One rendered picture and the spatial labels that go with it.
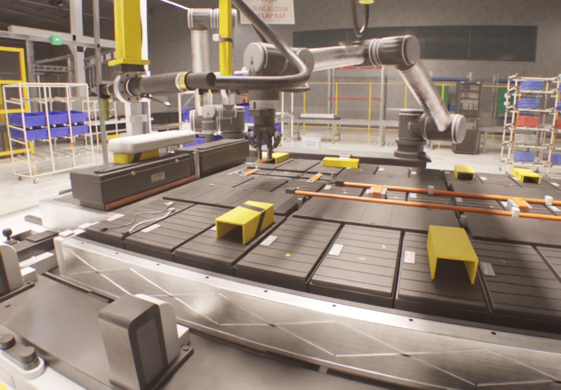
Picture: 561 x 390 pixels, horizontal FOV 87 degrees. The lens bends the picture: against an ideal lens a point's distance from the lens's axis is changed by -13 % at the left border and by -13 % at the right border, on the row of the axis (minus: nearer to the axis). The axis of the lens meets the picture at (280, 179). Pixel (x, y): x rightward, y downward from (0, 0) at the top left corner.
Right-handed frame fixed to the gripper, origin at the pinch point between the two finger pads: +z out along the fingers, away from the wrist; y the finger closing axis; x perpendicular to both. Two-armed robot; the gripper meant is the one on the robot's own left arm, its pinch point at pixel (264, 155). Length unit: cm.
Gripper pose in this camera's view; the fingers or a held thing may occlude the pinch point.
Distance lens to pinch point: 121.0
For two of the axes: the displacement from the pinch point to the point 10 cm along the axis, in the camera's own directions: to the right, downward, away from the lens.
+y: -9.4, -0.7, 3.2
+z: 0.0, 9.7, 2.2
